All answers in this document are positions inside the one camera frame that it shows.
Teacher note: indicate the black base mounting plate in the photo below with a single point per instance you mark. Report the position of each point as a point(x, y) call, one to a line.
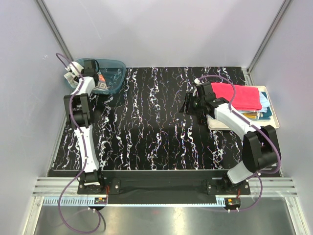
point(164, 187)

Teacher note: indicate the white striped cloth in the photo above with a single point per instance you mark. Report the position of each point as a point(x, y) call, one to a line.
point(101, 82)

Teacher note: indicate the left orange connector box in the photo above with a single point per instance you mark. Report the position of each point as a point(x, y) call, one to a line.
point(101, 200)

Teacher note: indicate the white rectangular tray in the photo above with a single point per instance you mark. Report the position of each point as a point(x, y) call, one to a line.
point(214, 124)

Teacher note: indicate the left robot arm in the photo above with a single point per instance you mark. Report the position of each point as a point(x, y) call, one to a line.
point(80, 115)

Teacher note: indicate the light blue towel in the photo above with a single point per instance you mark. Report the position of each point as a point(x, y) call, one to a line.
point(264, 102)

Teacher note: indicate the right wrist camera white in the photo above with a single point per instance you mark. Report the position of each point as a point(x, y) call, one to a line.
point(197, 82)

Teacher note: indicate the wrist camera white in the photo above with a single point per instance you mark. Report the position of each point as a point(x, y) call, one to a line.
point(74, 69)
point(197, 82)

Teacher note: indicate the teal round laundry basket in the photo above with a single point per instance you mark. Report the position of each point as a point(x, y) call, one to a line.
point(113, 72)

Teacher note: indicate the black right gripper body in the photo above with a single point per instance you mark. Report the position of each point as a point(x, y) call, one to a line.
point(192, 105)

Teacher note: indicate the red towel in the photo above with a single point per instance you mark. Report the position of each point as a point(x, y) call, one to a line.
point(246, 97)

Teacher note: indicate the teal white folded towel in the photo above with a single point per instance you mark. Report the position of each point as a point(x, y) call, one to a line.
point(265, 116)

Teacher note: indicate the brown yellow folded towel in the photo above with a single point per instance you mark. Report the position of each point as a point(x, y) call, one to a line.
point(252, 115)

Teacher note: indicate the aluminium front rail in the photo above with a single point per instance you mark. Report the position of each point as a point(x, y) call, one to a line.
point(51, 191)

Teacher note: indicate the right orange connector box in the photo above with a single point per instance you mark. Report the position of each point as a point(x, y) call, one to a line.
point(233, 202)

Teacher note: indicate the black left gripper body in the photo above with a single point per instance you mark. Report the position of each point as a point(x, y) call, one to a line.
point(82, 72)

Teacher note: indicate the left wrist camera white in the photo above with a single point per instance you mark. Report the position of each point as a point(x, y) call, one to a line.
point(74, 69)

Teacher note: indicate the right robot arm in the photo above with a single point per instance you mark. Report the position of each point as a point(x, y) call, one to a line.
point(260, 143)

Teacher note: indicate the orange connector box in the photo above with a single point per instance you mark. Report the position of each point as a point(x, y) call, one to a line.
point(101, 200)
point(233, 202)

